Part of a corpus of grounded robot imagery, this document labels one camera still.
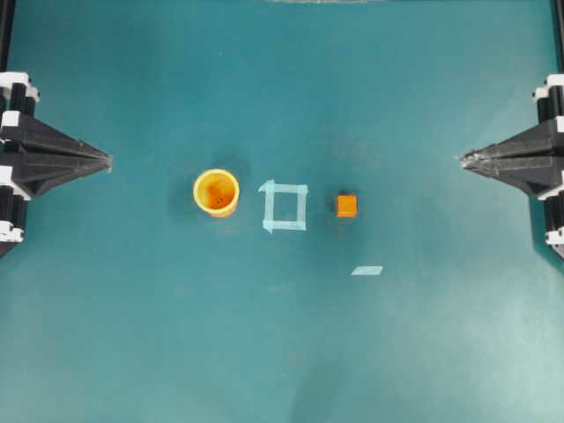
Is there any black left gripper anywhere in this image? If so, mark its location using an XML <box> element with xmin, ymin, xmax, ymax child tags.
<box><xmin>1</xmin><ymin>71</ymin><xmax>113</xmax><ymax>257</ymax></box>

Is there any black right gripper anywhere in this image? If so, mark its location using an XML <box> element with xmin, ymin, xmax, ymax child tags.
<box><xmin>458</xmin><ymin>73</ymin><xmax>563</xmax><ymax>259</ymax></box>

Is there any orange plastic cup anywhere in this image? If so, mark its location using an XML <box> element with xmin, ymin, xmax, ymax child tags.
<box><xmin>193</xmin><ymin>168</ymin><xmax>241</xmax><ymax>218</ymax></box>

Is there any small orange cube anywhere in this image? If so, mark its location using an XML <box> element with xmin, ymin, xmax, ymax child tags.
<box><xmin>336</xmin><ymin>194</ymin><xmax>358</xmax><ymax>218</ymax></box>

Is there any light blue tape strip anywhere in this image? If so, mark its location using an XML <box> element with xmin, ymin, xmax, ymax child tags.
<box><xmin>351</xmin><ymin>265</ymin><xmax>383</xmax><ymax>276</ymax></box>

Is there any light blue tape square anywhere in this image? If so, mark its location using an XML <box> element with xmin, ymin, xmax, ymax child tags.
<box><xmin>258</xmin><ymin>180</ymin><xmax>308</xmax><ymax>234</ymax></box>

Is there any black left frame post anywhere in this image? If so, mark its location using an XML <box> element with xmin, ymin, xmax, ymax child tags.
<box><xmin>0</xmin><ymin>0</ymin><xmax>16</xmax><ymax>72</ymax></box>

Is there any black frame post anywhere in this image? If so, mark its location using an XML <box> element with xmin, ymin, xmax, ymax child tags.
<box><xmin>0</xmin><ymin>0</ymin><xmax>16</xmax><ymax>72</ymax></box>
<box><xmin>550</xmin><ymin>0</ymin><xmax>564</xmax><ymax>73</ymax></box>

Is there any black right frame post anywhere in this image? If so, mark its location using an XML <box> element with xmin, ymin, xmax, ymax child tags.
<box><xmin>550</xmin><ymin>0</ymin><xmax>564</xmax><ymax>73</ymax></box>

